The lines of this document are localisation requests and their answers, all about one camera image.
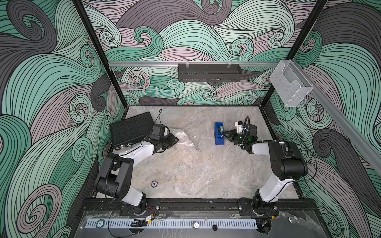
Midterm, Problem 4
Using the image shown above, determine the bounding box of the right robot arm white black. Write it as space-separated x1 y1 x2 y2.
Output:
222 130 308 211

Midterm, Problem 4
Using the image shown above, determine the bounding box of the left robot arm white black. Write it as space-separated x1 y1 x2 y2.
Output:
94 133 179 207

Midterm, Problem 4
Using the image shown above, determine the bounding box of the black wall tray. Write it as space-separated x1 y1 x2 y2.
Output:
178 63 243 83

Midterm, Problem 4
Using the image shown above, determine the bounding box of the blue box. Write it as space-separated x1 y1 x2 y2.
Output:
214 122 225 145

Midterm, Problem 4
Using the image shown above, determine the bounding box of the black ribbed case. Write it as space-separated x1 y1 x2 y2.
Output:
110 112 154 150

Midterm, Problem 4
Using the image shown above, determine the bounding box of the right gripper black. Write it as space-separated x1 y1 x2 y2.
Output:
222 129 248 145

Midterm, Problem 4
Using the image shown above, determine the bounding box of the white slotted cable duct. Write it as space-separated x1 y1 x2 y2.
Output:
83 218 258 230

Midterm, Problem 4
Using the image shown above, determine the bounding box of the clear acrylic wall holder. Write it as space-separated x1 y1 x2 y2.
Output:
269 59 313 108

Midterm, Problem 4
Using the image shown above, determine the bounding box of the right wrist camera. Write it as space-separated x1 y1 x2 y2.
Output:
234 121 257 138

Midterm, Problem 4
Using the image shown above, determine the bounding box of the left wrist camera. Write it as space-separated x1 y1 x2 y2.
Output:
149 124 166 141

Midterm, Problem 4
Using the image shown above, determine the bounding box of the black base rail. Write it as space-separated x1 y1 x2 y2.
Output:
80 198 317 217

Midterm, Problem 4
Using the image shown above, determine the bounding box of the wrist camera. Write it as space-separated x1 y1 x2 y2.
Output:
234 121 257 138
149 124 166 141

